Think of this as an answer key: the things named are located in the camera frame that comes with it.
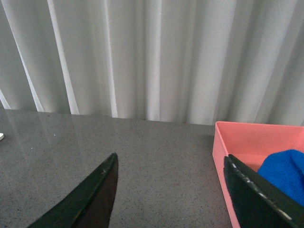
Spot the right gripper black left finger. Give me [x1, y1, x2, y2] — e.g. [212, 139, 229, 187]
[29, 153, 118, 228]

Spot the white pleated curtain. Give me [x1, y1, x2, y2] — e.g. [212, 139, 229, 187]
[0, 0, 304, 125]

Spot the pink plastic bin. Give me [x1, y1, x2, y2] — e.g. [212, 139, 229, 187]
[212, 121, 304, 228]

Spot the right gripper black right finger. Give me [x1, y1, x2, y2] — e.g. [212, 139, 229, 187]
[223, 154, 304, 228]

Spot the blue microfiber cloth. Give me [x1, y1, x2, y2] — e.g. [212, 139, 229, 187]
[257, 149, 304, 206]

